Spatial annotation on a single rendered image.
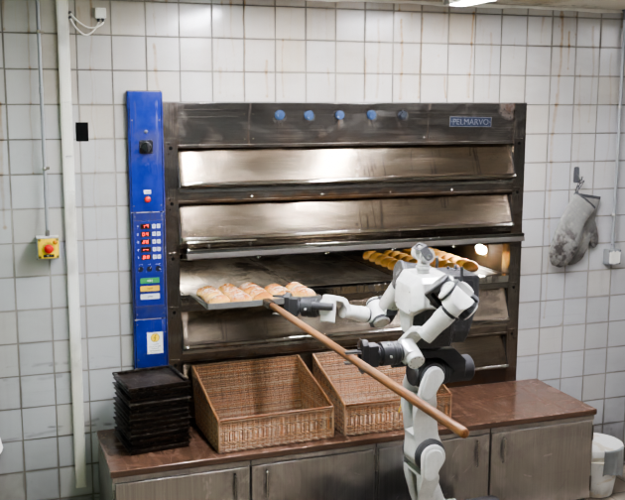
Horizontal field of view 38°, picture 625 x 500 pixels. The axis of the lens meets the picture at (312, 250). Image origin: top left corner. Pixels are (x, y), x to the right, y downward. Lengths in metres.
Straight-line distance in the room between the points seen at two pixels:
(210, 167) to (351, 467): 1.54
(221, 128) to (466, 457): 1.96
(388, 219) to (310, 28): 1.03
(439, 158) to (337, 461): 1.64
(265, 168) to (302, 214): 0.30
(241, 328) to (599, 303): 2.10
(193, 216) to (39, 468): 1.38
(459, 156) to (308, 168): 0.85
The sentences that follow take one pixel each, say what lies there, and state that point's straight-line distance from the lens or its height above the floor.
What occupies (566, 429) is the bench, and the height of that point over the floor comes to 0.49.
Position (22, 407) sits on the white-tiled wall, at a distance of 4.46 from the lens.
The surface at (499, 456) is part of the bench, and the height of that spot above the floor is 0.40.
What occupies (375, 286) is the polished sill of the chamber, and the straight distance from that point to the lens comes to 4.72.
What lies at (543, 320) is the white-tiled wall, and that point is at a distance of 5.26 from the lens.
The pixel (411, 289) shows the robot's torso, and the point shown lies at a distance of 3.74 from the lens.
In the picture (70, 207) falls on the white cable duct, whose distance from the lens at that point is 4.26.
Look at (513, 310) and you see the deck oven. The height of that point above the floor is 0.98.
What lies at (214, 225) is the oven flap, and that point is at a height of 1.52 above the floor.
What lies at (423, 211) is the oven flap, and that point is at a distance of 4.77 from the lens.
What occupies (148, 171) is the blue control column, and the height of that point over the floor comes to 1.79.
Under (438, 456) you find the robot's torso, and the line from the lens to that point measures 3.99.
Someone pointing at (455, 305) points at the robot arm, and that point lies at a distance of 3.33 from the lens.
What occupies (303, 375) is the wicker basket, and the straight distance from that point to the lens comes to 4.58.
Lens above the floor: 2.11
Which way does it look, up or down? 9 degrees down
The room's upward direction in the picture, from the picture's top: straight up
